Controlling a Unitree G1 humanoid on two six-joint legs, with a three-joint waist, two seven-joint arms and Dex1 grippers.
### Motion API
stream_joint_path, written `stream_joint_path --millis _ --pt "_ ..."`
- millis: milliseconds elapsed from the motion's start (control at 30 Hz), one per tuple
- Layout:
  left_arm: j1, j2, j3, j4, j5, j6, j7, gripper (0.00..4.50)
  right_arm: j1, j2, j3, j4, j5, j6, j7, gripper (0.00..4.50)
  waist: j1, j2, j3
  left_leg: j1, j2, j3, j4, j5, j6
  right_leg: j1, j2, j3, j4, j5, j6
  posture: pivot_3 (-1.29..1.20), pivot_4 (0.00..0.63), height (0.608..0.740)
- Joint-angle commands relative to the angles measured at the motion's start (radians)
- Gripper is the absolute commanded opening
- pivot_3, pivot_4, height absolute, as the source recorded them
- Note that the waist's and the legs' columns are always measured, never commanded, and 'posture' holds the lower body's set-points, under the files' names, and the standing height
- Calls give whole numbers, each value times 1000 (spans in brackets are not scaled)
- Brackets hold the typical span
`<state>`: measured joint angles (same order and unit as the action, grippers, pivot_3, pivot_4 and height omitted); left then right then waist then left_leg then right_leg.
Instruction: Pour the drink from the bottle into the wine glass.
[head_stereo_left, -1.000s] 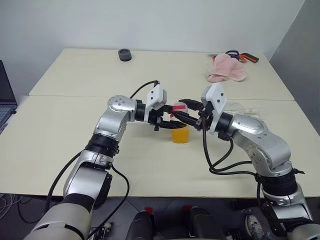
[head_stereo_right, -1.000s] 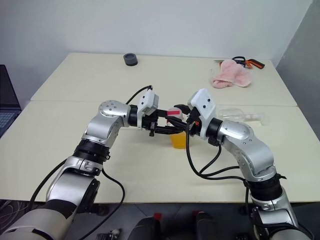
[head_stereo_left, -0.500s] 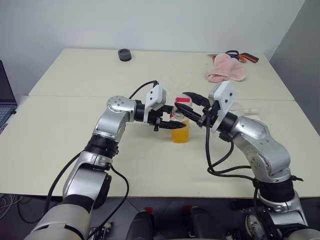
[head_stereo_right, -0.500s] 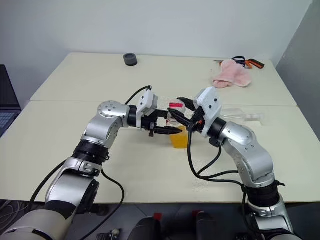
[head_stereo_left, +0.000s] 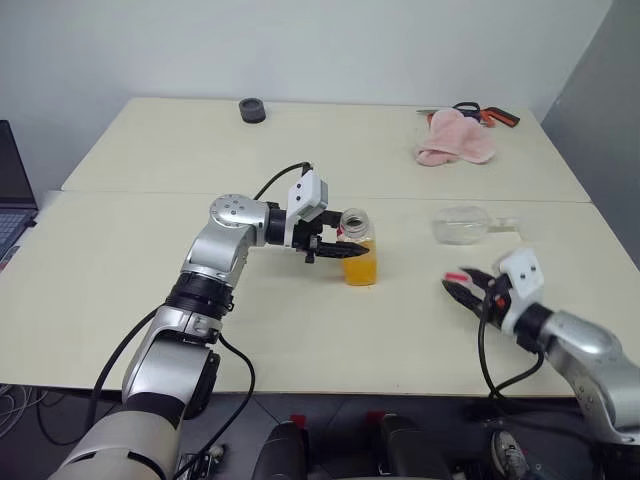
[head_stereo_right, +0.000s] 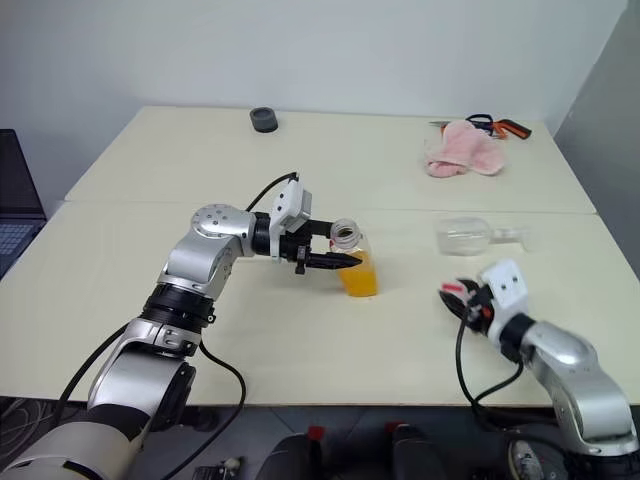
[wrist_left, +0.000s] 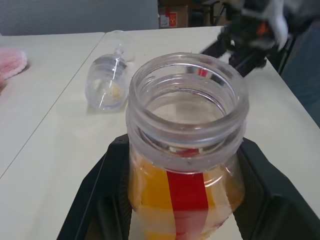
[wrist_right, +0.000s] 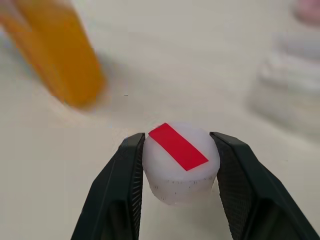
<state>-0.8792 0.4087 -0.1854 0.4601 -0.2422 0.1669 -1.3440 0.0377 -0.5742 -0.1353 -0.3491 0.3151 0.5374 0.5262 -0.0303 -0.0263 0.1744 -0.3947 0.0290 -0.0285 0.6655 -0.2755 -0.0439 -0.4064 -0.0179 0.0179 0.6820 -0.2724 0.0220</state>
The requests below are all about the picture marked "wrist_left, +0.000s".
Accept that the clear plastic bottle lying down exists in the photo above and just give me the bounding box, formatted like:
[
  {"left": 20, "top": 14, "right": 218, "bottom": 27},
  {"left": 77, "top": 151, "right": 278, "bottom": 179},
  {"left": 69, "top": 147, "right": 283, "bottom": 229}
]
[{"left": 84, "top": 29, "right": 136, "bottom": 112}]

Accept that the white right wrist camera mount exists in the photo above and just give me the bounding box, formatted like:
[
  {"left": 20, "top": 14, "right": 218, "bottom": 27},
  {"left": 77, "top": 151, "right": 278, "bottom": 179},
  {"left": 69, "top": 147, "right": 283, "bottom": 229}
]
[{"left": 239, "top": 0, "right": 289, "bottom": 47}]

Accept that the pink fluffy towel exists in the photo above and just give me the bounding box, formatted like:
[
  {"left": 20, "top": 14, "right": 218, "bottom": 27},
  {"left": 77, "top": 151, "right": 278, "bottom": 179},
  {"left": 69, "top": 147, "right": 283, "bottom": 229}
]
[{"left": 0, "top": 48, "right": 28, "bottom": 92}]

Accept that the clear jar with orange label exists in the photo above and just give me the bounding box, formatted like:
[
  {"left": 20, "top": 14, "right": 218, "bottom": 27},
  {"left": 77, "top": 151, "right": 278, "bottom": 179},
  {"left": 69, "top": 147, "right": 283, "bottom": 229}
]
[{"left": 124, "top": 51, "right": 251, "bottom": 240}]

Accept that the black office chair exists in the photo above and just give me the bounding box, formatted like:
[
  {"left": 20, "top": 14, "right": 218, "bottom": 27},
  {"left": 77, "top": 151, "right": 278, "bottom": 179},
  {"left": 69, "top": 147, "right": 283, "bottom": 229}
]
[{"left": 189, "top": 0, "right": 227, "bottom": 27}]

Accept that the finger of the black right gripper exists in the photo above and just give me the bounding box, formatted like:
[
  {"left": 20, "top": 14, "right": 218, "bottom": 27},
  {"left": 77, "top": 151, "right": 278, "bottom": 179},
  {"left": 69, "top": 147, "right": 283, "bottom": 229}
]
[
  {"left": 233, "top": 48, "right": 267, "bottom": 77},
  {"left": 199, "top": 37, "right": 235, "bottom": 60}
]

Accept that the brown cardboard box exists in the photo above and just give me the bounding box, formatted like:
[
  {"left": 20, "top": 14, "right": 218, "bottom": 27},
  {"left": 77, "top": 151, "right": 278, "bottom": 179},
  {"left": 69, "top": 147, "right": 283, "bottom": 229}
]
[{"left": 157, "top": 4, "right": 190, "bottom": 30}]

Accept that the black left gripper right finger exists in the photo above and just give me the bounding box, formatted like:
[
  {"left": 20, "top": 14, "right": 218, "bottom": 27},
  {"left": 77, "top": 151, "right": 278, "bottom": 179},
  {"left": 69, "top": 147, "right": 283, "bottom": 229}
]
[{"left": 233, "top": 137, "right": 320, "bottom": 240}]

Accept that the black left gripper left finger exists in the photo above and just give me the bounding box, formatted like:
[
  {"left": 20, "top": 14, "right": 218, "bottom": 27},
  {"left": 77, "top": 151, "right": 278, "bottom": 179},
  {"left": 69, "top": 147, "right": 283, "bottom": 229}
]
[{"left": 56, "top": 133, "right": 133, "bottom": 240}]

